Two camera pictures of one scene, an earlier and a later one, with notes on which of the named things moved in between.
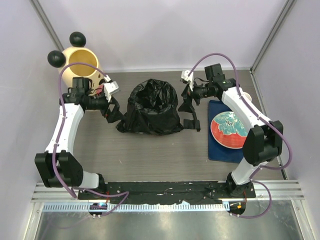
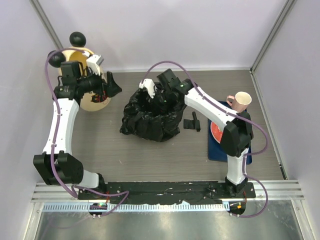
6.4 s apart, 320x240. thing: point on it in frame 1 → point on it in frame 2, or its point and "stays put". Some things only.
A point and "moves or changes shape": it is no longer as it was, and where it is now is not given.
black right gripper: [188, 95] → [162, 108]
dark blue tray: [216, 151] stays put
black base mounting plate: [130, 192] stays put
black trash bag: [153, 109] moves or changes shape
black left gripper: [115, 114] → [111, 88]
